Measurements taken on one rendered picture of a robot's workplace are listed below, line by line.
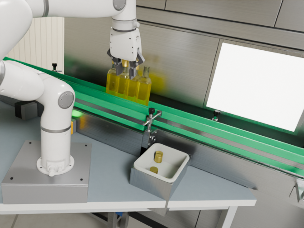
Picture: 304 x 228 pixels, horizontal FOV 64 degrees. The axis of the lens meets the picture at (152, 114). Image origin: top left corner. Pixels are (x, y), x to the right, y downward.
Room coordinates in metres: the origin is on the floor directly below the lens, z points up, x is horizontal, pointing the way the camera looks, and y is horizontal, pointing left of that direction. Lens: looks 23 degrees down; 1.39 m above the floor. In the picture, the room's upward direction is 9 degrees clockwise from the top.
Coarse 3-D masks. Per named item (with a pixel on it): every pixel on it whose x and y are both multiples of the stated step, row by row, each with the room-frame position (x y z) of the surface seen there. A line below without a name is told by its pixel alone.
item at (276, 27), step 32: (160, 0) 1.29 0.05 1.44; (192, 0) 1.23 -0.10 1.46; (224, 0) 1.18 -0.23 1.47; (256, 0) 1.13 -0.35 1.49; (288, 0) 1.09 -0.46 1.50; (64, 32) 1.52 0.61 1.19; (96, 32) 1.43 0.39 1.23; (192, 32) 1.22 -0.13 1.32; (224, 32) 1.15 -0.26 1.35; (256, 32) 1.10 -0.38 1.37; (288, 32) 1.05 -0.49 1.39; (64, 64) 1.52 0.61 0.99; (96, 64) 1.42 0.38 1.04; (160, 96) 1.26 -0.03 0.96; (256, 128) 1.07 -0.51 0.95
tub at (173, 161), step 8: (160, 144) 0.96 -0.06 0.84; (144, 152) 0.87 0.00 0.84; (152, 152) 0.92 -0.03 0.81; (168, 152) 0.93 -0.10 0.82; (176, 152) 0.92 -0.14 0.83; (184, 152) 0.92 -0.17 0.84; (136, 160) 0.80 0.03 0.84; (144, 160) 0.85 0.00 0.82; (152, 160) 0.93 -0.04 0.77; (168, 160) 0.93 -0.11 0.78; (176, 160) 0.92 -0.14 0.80; (184, 160) 0.90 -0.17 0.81; (136, 168) 0.76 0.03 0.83; (144, 168) 0.85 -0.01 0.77; (160, 168) 0.88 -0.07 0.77; (168, 168) 0.89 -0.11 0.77; (176, 168) 0.89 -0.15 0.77; (160, 176) 0.72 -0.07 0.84; (168, 176) 0.83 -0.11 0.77; (176, 176) 0.74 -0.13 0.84
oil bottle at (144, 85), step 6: (144, 78) 1.12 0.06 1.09; (150, 78) 1.15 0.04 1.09; (138, 84) 1.12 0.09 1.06; (144, 84) 1.11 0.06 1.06; (150, 84) 1.14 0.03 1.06; (138, 90) 1.12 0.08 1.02; (144, 90) 1.11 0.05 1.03; (150, 90) 1.15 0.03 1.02; (138, 96) 1.12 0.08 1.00; (144, 96) 1.11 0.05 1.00; (138, 102) 1.11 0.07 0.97; (144, 102) 1.11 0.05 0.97
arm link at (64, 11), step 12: (48, 0) 0.57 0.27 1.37; (60, 0) 0.59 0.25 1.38; (72, 0) 0.59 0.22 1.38; (84, 0) 0.60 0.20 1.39; (96, 0) 0.61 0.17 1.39; (108, 0) 0.64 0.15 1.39; (120, 0) 0.66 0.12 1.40; (48, 12) 0.58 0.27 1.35; (60, 12) 0.60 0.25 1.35; (72, 12) 0.60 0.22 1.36; (84, 12) 0.61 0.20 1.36; (96, 12) 0.62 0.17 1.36; (108, 12) 0.65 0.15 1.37; (120, 12) 0.68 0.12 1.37
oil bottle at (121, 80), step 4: (124, 72) 1.16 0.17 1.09; (128, 72) 1.18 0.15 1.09; (120, 76) 1.15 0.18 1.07; (124, 76) 1.14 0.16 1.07; (116, 80) 1.16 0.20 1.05; (120, 80) 1.15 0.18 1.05; (124, 80) 1.14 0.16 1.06; (116, 84) 1.16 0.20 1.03; (120, 84) 1.15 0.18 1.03; (124, 84) 1.14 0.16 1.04; (116, 88) 1.16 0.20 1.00; (120, 88) 1.15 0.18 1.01; (124, 88) 1.14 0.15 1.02; (116, 92) 1.16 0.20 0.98; (120, 92) 1.15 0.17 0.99; (124, 92) 1.15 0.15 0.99; (120, 96) 1.15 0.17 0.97; (124, 96) 1.15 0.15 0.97
